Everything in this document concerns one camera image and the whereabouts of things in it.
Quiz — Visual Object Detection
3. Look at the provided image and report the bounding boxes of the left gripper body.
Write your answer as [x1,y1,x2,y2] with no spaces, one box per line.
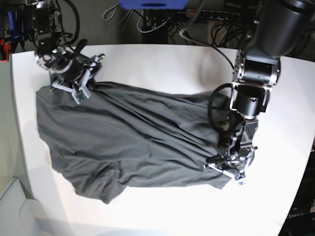
[206,146,257,172]

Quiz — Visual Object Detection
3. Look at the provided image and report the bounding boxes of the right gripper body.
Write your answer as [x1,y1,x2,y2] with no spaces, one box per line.
[34,48,101,85]

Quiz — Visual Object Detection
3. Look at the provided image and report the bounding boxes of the dark grey t-shirt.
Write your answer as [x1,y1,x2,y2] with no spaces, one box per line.
[36,82,230,204]

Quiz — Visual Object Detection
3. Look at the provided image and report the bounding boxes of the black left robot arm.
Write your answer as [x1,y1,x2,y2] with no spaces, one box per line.
[206,0,315,176]

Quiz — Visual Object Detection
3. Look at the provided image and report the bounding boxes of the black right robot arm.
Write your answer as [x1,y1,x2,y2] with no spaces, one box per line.
[26,0,101,89]

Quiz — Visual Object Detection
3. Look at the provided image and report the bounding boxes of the red clamp tool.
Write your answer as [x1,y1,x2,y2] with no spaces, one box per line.
[0,38,11,63]

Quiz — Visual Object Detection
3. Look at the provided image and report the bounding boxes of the blue box overhead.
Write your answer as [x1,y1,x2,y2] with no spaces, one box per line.
[119,0,188,10]

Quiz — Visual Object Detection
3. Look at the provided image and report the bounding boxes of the black power strip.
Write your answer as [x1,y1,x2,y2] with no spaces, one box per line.
[195,10,241,22]

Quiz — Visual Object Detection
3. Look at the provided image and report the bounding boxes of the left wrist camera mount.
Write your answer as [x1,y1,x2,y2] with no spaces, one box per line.
[203,163,246,185]

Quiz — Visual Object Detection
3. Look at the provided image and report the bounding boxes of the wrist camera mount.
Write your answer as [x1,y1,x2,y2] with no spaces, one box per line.
[203,163,246,185]
[51,54,105,104]

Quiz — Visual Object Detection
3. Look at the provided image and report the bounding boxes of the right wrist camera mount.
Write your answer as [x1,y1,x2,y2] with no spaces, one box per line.
[51,54,105,104]

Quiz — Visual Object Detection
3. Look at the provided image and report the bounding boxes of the white cable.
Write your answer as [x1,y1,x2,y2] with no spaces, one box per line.
[136,9,170,33]

